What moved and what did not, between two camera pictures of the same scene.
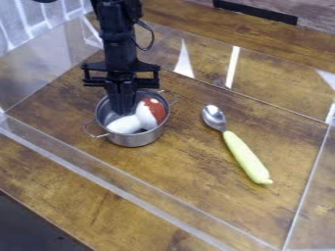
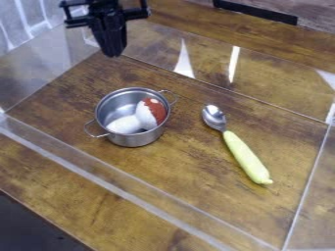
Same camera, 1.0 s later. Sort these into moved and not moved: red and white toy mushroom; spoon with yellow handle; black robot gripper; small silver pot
Moved: black robot gripper
Not moved: spoon with yellow handle; red and white toy mushroom; small silver pot
